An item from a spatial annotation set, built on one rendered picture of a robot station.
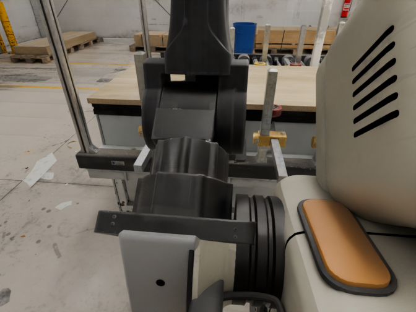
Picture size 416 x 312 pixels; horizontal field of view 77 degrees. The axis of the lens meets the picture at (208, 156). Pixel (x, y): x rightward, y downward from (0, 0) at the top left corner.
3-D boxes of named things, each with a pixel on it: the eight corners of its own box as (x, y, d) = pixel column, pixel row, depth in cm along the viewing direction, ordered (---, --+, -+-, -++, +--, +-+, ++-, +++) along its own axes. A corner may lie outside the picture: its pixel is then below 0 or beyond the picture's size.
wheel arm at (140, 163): (143, 174, 93) (142, 164, 91) (134, 174, 93) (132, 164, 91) (170, 122, 129) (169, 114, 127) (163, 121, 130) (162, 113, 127)
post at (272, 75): (263, 175, 121) (278, 69, 95) (255, 175, 121) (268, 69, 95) (262, 171, 124) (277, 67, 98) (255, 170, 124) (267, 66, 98)
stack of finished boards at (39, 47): (96, 38, 769) (95, 31, 760) (48, 55, 566) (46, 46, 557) (71, 37, 773) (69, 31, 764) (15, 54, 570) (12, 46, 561)
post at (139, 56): (156, 161, 122) (142, 52, 96) (148, 160, 123) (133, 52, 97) (158, 156, 125) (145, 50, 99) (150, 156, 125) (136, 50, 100)
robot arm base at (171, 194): (88, 231, 19) (259, 245, 18) (111, 128, 21) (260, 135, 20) (130, 238, 27) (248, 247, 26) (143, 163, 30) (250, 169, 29)
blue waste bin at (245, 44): (255, 59, 600) (259, 23, 561) (230, 58, 605) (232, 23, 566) (254, 53, 649) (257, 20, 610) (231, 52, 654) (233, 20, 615)
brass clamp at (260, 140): (285, 148, 110) (287, 137, 108) (252, 147, 112) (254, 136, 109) (283, 141, 116) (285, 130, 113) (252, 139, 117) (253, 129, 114)
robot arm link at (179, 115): (148, 155, 22) (210, 158, 22) (164, 59, 26) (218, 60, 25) (169, 182, 31) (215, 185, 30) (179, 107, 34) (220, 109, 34)
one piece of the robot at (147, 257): (198, 355, 20) (197, 242, 15) (135, 347, 21) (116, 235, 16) (210, 255, 29) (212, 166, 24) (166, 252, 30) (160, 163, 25)
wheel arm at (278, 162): (286, 185, 89) (288, 175, 87) (276, 184, 90) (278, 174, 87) (272, 128, 126) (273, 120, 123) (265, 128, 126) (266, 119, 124)
